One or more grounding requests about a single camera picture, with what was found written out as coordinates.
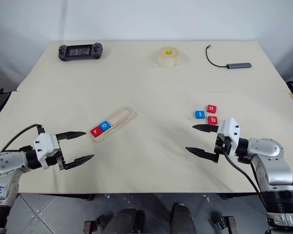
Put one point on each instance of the red letter tile o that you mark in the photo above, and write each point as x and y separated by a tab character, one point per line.
212	109

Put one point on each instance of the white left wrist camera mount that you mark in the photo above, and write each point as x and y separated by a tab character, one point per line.
47	146

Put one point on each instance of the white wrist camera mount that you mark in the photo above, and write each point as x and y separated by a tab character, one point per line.
47	146
230	131

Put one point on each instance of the dark rounded shape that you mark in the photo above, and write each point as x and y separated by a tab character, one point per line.
124	221
184	219

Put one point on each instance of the wooden letter tile rack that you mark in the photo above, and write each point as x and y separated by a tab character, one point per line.
122	117

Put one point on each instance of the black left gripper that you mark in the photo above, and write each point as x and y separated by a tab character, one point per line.
61	164

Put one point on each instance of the red letter tile b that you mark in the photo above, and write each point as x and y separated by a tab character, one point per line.
212	120

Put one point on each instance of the clear packing tape roll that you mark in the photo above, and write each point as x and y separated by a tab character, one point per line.
169	58

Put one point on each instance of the blue letter tile o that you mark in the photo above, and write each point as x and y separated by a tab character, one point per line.
105	126

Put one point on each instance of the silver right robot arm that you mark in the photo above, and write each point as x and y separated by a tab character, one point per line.
276	165

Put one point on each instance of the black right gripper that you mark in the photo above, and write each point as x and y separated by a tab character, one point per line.
222	146

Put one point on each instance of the dark grey handheld game console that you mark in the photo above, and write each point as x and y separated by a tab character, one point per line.
79	51

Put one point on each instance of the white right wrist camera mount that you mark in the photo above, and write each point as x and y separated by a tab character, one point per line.
230	131

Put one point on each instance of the red letter tile r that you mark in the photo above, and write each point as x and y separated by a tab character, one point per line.
96	131

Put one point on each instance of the blue letter tile t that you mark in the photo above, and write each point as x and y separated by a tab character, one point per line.
199	114

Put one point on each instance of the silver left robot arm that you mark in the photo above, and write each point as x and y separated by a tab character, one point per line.
5	165

